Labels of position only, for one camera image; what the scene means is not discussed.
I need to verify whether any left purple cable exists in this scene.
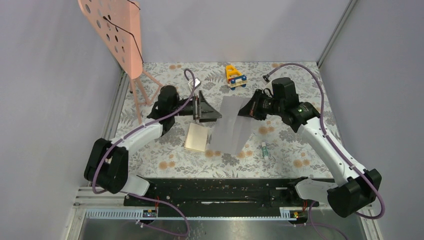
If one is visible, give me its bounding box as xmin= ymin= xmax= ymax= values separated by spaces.
xmin=91 ymin=68 xmax=200 ymax=238

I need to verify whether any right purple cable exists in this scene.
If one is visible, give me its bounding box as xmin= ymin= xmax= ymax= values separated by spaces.
xmin=263 ymin=62 xmax=387 ymax=240

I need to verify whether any beige lined letter paper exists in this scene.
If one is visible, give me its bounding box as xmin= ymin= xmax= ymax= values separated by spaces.
xmin=184 ymin=122 xmax=209 ymax=152

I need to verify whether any black cord on stand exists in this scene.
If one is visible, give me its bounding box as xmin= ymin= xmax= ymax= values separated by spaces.
xmin=102 ymin=0 xmax=145 ymax=65

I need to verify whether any floral patterned table mat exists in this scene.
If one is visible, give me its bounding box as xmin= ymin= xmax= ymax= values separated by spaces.
xmin=111 ymin=61 xmax=349 ymax=180

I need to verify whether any purple cable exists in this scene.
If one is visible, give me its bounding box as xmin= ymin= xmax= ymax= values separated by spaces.
xmin=91 ymin=68 xmax=200 ymax=238
xmin=263 ymin=62 xmax=387 ymax=240

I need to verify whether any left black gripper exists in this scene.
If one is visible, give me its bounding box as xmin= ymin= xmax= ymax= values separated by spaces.
xmin=171 ymin=91 xmax=223 ymax=124

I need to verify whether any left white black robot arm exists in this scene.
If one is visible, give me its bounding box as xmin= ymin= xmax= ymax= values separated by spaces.
xmin=83 ymin=85 xmax=222 ymax=206

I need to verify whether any pink perforated music stand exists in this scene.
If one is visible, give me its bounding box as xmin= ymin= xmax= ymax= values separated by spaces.
xmin=77 ymin=0 xmax=163 ymax=123

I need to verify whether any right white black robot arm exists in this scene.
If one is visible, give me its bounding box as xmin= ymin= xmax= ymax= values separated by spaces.
xmin=238 ymin=77 xmax=382 ymax=218

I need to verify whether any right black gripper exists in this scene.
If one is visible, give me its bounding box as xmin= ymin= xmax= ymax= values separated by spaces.
xmin=237 ymin=89 xmax=285 ymax=121

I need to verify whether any green white glue stick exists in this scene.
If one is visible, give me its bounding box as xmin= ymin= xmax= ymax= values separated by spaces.
xmin=261 ymin=142 xmax=270 ymax=160

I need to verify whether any yellow blue toy car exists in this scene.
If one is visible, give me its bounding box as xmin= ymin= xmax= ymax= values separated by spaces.
xmin=225 ymin=65 xmax=247 ymax=91

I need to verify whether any grey lavender envelope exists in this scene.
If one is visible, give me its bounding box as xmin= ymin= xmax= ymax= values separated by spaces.
xmin=209 ymin=96 xmax=254 ymax=155

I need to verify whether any white slotted cable duct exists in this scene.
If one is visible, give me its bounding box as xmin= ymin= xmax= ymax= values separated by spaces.
xmin=84 ymin=207 xmax=300 ymax=221

